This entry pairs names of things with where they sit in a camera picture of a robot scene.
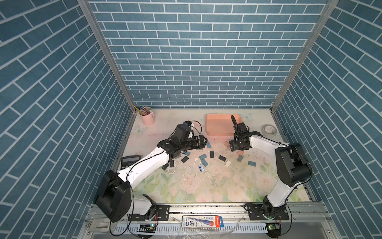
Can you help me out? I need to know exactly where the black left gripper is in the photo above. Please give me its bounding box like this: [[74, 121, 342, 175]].
[[178, 134, 208, 151]]

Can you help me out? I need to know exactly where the pink storage tray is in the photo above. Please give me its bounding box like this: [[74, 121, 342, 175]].
[[206, 114, 235, 136]]

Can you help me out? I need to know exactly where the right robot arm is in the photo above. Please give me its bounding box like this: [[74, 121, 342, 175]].
[[229, 116, 313, 218]]

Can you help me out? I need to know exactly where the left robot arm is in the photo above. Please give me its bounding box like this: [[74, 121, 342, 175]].
[[95, 123, 208, 223]]

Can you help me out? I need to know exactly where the blue eraser with print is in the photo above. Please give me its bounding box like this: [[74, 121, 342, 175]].
[[199, 154, 207, 160]]

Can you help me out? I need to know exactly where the teal eraser far right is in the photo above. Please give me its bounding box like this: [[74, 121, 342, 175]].
[[248, 161, 256, 167]]

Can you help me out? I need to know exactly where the tape roll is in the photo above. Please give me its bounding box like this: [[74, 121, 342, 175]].
[[262, 124, 278, 138]]

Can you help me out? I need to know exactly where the pink metal pencil bucket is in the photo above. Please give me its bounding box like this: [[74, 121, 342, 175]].
[[139, 107, 155, 126]]

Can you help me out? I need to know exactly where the black calculator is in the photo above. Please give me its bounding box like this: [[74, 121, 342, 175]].
[[120, 155, 141, 170]]

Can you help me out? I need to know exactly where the red blue pen package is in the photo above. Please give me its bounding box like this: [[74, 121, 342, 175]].
[[182, 215, 224, 229]]

